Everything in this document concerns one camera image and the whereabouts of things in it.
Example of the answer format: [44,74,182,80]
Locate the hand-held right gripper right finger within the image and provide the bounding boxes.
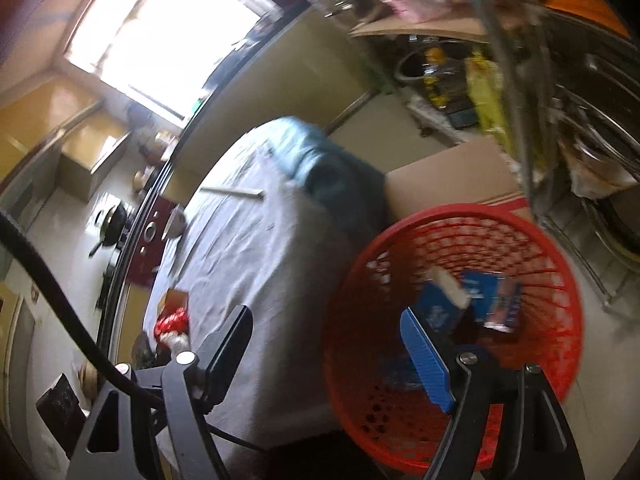
[399,307,586,480]

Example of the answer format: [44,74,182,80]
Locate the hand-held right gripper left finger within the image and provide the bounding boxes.
[62,304,254,480]

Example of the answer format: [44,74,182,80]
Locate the blue box with white end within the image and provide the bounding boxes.
[415,266,473,333]

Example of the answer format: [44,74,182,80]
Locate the blue printed box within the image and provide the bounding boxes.
[460,270,523,333]

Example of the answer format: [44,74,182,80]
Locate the red plastic mesh basket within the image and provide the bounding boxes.
[322,208,585,476]

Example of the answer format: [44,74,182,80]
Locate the red and white packet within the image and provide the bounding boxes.
[152,290,193,356]

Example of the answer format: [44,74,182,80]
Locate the grey tablecloth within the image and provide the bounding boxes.
[142,117,391,453]

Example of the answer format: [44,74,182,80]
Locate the black kitchen countertop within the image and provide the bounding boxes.
[95,7,301,361]

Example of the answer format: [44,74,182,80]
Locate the thin wooden stick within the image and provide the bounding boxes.
[200,186,265,201]

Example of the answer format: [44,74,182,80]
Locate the black wok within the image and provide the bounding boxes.
[89,202,132,258]

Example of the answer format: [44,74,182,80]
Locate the black flat box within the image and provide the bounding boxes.
[36,374,86,448]

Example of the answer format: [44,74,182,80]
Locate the brown cardboard box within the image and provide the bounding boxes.
[382,137,533,226]

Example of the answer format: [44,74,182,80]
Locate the yellow plastic bag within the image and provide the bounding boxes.
[462,50,516,156]

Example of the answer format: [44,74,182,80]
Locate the cooking oil bottle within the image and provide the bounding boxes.
[422,47,451,108]

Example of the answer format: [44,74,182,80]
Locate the yellow base cabinets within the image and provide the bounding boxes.
[165,7,386,201]

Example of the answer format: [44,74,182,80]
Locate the metal storage rack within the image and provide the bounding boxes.
[460,0,640,316]

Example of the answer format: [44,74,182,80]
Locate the bright window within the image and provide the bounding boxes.
[65,0,261,116]

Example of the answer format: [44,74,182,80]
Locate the flat cardboard sheet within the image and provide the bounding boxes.
[350,15,493,43]

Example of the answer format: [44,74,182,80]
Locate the black cable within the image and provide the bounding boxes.
[0,209,273,453]

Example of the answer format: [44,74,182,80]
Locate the yellow wall cabinet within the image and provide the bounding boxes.
[57,110,133,203]

